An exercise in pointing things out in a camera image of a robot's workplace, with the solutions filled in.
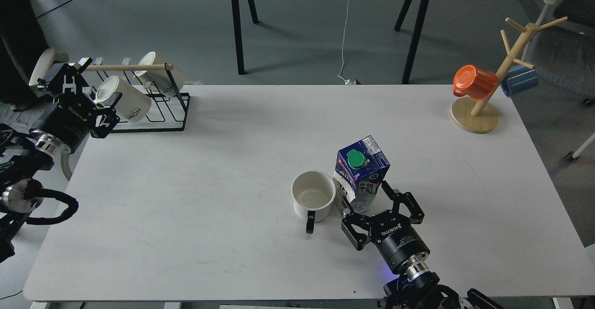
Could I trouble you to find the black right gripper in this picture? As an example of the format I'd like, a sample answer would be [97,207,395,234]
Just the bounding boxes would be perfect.
[341,180,430,275]

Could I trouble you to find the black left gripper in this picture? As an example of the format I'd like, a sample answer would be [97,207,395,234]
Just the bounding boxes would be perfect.
[29,58,123,155]

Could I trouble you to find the blue white milk carton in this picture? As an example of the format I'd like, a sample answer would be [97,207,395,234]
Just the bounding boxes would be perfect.
[333,135,390,214]

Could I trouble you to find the white mug black handle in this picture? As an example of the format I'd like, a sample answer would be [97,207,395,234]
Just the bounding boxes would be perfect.
[291,170,336,235]

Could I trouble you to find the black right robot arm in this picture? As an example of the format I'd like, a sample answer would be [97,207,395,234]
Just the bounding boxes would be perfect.
[341,181,500,309]

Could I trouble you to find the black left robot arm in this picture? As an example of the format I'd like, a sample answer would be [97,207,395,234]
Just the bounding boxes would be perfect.
[0,58,120,262]

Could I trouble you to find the white mug front on rack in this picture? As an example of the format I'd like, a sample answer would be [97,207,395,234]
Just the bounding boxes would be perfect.
[94,76,152,123]

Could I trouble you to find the white mug on rack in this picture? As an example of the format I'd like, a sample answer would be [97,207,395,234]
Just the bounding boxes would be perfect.
[94,76,152,123]
[134,51,187,97]

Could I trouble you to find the white mug rear on rack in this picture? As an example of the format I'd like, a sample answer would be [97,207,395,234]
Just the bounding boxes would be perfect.
[134,51,187,97]

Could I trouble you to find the wooden mug tree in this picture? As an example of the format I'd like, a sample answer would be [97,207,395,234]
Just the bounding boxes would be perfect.
[450,16,568,134]

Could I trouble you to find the orange mug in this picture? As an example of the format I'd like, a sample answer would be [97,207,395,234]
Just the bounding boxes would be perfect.
[452,64,497,101]

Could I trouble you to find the black table legs left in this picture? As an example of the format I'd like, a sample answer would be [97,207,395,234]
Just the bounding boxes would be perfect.
[230,0,259,75]

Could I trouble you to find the black table legs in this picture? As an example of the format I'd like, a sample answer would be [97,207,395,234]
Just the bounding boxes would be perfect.
[394,0,430,85]
[230,0,259,75]

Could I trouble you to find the blue mug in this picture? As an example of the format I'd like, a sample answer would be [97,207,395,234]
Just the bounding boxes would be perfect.
[500,64,538,98]

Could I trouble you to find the grey office chair right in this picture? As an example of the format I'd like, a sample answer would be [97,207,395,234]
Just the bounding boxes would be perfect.
[525,0,595,161]

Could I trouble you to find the black table legs right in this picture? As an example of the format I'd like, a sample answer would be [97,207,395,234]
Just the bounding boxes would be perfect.
[394,0,430,85]

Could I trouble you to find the black wire mug rack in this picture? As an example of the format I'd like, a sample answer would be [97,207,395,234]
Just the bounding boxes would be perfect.
[87,62,191,133]

